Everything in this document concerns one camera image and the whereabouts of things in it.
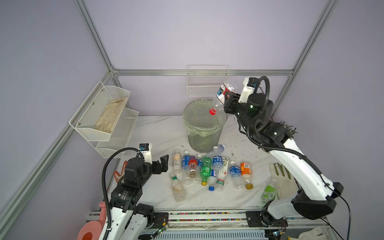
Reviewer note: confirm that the beige label small bottle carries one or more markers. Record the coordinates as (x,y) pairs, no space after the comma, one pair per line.
(177,160)

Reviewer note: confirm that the pepsi bottle blue cap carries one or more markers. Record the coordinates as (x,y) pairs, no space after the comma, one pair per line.
(212,180)

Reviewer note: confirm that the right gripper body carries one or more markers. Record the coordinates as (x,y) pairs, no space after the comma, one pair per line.
(238,111)

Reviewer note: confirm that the white two-tier mesh shelf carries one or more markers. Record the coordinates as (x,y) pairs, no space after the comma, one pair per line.
(85,118)

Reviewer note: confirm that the green white label bottle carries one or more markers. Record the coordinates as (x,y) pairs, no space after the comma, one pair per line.
(222,175)

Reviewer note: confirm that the white glove at rail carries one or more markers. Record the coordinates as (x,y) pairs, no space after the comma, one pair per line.
(314,234)

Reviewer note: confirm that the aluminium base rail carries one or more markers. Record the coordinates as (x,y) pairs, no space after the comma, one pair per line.
(231,225)

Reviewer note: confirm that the beige cloth in shelf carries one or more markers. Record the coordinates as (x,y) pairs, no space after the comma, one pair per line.
(110,115)

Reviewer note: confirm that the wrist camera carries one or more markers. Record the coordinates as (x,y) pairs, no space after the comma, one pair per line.
(145,150)
(250,84)

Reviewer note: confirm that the red label clear bottle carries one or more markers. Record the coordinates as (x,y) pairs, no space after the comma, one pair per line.
(219,99)

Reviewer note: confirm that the grey bin with green liner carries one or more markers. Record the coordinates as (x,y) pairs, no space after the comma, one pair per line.
(203,129)

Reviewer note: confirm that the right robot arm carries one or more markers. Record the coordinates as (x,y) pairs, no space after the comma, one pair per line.
(316,196)

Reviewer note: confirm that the potted green plant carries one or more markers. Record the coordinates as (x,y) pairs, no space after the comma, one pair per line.
(291,129)

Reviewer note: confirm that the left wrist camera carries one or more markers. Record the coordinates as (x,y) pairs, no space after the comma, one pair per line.
(145,150)

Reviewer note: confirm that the blue label water bottle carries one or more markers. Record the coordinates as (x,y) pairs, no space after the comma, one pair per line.
(217,163)

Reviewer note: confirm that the orange label yellow cap bottle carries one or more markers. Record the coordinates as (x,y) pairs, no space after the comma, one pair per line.
(247,174)

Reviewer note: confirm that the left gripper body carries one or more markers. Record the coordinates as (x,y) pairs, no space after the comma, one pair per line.
(148,173)

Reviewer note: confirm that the blue label bottle right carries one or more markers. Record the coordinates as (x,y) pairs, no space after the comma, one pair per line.
(236,174)

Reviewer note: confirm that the white wire wall basket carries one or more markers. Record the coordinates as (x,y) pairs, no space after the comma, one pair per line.
(205,80)

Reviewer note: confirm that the lime label bottle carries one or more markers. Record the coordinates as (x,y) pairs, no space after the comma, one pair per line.
(270,191)

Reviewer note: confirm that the blue label bottle left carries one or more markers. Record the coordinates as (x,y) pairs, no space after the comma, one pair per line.
(186,160)

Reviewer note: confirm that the orange work glove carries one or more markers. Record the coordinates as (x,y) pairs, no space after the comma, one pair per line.
(118,174)

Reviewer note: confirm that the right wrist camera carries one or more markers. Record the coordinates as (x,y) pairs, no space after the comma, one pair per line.
(250,84)

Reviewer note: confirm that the clear bottle near bin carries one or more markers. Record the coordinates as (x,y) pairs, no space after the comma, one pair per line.
(216,151)

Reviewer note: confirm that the green soda bottle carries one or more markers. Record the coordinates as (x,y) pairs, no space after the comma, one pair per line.
(205,170)

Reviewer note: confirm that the pink watering can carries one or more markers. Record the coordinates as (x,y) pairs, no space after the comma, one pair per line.
(92,230)

